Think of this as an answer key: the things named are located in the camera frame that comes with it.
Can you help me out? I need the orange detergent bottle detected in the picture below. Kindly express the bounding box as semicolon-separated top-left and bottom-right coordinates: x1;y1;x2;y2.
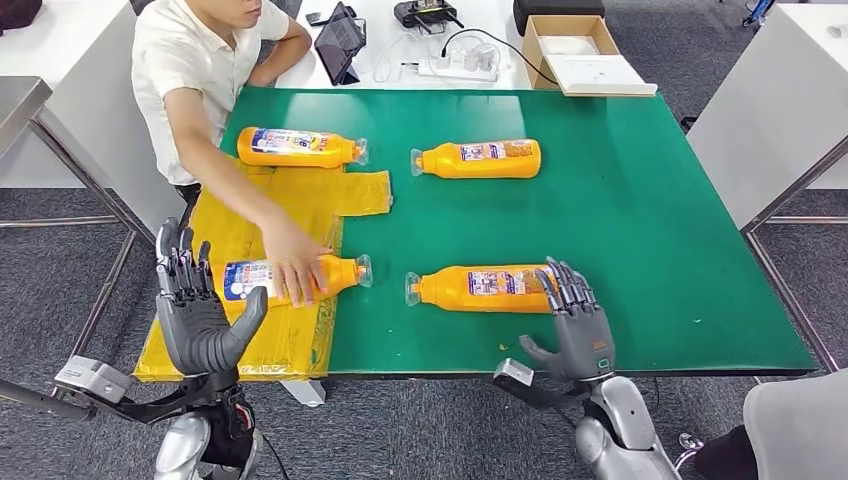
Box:
409;138;543;181
404;263;561;315
211;253;374;316
236;126;370;170

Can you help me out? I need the person's right hand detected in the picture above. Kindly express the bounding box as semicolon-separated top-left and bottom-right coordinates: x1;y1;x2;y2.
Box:
261;221;335;310

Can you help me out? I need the chrome chair base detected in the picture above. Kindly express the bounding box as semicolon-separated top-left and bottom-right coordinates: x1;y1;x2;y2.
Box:
674;431;705;472

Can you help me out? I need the black bag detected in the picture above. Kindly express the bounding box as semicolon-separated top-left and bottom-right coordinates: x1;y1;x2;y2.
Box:
0;0;44;34

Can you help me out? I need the yellow taped cardboard sheet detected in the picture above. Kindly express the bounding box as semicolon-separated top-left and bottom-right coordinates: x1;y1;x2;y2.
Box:
132;157;394;384

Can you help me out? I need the steel table frame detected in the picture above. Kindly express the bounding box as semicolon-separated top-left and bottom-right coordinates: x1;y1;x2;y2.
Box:
741;132;848;376

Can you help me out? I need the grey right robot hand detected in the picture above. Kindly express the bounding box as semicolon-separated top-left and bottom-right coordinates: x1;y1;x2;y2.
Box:
517;256;618;385

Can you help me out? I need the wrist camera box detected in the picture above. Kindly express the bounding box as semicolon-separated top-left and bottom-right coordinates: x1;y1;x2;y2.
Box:
52;354;223;425
492;357;591;412

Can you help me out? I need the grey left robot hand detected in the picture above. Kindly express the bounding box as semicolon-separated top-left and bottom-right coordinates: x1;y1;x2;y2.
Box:
153;216;270;378

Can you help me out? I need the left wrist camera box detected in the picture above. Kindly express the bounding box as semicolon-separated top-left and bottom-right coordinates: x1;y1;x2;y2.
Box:
52;354;223;425

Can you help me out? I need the white foam insert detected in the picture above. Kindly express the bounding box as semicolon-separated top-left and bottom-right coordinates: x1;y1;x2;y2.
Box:
537;34;598;58

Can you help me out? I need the white table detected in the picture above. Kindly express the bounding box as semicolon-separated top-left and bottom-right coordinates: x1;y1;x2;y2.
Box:
274;0;535;91

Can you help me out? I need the blue cart frame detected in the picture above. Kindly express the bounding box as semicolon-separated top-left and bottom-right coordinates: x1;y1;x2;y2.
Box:
741;0;776;28

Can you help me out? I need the green table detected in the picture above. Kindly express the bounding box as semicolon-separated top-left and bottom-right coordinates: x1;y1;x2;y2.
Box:
218;87;819;409

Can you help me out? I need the white desk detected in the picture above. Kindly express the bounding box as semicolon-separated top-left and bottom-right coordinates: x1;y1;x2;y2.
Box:
686;3;848;230
0;0;190;233

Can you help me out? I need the white power strip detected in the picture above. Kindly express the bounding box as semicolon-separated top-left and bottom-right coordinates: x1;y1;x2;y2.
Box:
417;58;500;83

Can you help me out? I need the black power cable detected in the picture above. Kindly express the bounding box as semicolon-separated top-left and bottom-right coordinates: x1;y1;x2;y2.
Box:
440;27;561;87

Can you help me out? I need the cardboard box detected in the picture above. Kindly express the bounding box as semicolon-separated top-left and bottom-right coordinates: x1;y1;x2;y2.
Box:
521;14;659;99

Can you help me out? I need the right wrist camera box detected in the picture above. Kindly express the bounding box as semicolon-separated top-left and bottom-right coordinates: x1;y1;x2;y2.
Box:
492;357;591;412

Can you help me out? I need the flat white box lid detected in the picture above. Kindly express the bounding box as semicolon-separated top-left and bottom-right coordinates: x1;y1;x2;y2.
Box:
545;54;658;97

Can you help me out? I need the white charging cable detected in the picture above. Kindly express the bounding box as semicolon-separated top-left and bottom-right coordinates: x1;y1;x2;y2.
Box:
370;27;435;86

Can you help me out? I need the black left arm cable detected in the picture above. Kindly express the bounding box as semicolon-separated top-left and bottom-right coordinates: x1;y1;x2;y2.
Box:
261;430;289;480

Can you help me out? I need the black remote controller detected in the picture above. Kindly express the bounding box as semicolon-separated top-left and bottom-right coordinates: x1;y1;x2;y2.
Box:
393;0;465;34

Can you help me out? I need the person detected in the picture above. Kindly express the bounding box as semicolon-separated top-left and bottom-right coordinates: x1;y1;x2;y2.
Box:
131;0;336;309
692;369;848;480

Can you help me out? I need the black tablet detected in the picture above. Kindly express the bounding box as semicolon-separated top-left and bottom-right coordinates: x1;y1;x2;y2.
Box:
313;1;368;87

